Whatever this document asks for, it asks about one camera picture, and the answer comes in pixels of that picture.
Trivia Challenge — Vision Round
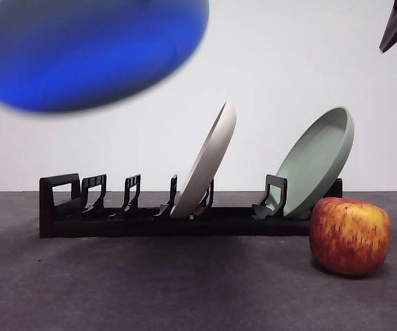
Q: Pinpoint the blue round plate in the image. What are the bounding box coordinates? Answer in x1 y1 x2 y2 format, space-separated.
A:
0 0 210 114

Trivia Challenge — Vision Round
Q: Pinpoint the red yellow apple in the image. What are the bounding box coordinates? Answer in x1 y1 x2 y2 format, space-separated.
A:
309 197 391 276

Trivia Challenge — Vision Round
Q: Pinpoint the black plastic plate rack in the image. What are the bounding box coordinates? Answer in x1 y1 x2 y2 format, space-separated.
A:
39 173 343 239

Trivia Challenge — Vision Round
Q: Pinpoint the pale green round plate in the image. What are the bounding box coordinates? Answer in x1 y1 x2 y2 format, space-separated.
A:
274 106 355 219

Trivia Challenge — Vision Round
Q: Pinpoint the cream white round plate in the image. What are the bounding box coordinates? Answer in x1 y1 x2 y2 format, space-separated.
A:
169 101 237 219

